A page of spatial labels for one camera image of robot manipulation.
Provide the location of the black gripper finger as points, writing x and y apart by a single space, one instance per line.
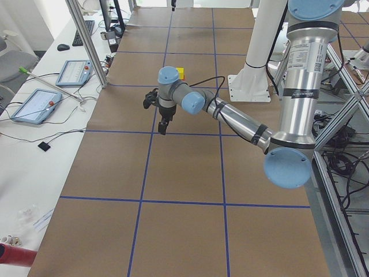
163 125

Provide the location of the brown paper table mat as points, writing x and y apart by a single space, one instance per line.
193 202

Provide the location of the yellow cube block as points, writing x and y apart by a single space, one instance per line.
181 73

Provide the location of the red cylinder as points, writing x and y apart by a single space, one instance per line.
14 255

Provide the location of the blue teach pendant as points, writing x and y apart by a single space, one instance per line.
74 73
37 107

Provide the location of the white camera stand column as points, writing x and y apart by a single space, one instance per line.
251 83

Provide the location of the far blue teach pendant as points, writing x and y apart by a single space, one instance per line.
74 73

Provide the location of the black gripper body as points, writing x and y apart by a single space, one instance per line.
167 112

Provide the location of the black computer mouse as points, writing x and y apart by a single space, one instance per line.
63 47

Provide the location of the metal rod green tip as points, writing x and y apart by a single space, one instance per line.
25 71

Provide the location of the near blue teach pendant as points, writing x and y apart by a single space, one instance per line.
37 107

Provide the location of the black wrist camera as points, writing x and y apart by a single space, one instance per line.
151 99

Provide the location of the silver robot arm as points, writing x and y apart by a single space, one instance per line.
312 25

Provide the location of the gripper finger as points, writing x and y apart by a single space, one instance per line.
173 5

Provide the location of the small black square pad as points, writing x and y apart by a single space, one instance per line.
44 146

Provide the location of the grey office chair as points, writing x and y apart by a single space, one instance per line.
12 58

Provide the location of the clear plastic bag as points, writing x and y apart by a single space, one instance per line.
27 216

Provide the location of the aluminium frame post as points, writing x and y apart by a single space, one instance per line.
87 41

